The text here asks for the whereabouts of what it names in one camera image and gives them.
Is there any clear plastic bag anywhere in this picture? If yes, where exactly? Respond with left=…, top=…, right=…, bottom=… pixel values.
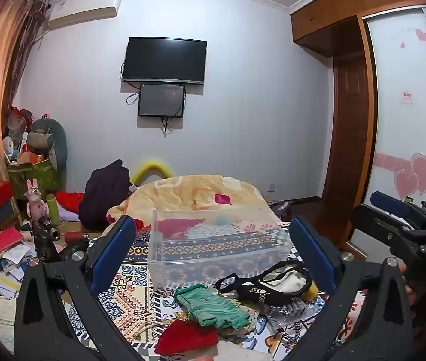
left=262, top=301, right=326, bottom=328

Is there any red fabric pouch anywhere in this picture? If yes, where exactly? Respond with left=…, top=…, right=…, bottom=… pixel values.
left=155, top=319, right=220, bottom=355

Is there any pink rabbit figure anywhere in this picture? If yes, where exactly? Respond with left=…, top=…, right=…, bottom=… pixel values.
left=25, top=178, right=46, bottom=221

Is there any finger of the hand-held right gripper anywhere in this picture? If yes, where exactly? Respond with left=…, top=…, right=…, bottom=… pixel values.
left=351, top=191, right=426, bottom=242

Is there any black wall television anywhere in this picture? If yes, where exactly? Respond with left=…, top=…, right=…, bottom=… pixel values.
left=122, top=37, right=208, bottom=84

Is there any black and white fabric bag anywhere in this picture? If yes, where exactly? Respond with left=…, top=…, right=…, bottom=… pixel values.
left=215, top=260, right=313, bottom=305

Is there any dark purple backpack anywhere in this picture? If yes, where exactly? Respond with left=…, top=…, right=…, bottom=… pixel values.
left=79, top=160, right=131, bottom=230

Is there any green storage bin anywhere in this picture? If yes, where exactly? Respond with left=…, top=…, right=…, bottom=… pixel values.
left=8, top=158, right=61, bottom=200

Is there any green knitted glove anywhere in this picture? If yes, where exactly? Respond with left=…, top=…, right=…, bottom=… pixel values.
left=173, top=285, right=252, bottom=329

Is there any white heart-print wardrobe door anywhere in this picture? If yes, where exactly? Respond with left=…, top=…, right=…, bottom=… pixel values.
left=350, top=5, right=426, bottom=256

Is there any small black wall screen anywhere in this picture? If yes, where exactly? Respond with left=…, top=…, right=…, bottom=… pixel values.
left=138, top=84, right=186, bottom=118

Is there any red cloth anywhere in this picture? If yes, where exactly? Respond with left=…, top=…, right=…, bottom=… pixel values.
left=56, top=191, right=85, bottom=211

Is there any yellow foam tube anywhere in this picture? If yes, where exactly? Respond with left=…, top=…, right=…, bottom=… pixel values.
left=130, top=159, right=172, bottom=185

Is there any red book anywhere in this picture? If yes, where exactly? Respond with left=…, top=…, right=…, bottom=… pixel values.
left=0, top=227, right=24, bottom=255

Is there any green bottle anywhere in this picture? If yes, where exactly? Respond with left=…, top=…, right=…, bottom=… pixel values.
left=46, top=193, right=63, bottom=228

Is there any yellow plush blanket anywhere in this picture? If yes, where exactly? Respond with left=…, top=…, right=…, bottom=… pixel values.
left=106, top=175, right=274, bottom=234

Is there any clear plastic storage box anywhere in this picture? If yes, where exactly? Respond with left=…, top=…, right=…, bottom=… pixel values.
left=147, top=208, right=294, bottom=288

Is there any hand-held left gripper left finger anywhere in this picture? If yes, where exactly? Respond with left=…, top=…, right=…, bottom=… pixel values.
left=13, top=214, right=146, bottom=361

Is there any brown wooden door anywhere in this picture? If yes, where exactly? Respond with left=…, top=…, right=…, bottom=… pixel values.
left=320, top=15, right=379, bottom=249

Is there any wooden overhead cabinet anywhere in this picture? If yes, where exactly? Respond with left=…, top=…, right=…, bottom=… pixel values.
left=290, top=0, right=426, bottom=59

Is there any small yellow soft toy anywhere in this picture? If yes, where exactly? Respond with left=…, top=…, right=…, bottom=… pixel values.
left=304, top=282, right=321, bottom=301

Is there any white air conditioner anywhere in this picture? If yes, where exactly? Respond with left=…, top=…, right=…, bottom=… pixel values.
left=48, top=0, right=123, bottom=30

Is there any pile of papers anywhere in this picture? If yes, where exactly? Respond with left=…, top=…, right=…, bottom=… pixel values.
left=0, top=241, right=41, bottom=347

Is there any black metal device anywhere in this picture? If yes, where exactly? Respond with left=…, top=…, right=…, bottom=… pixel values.
left=33, top=216, right=86, bottom=264

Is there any grey plush toy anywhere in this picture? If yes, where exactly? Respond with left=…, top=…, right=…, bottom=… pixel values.
left=31, top=118, right=68, bottom=174

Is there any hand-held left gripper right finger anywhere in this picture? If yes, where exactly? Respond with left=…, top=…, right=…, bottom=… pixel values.
left=281, top=216, right=414, bottom=361

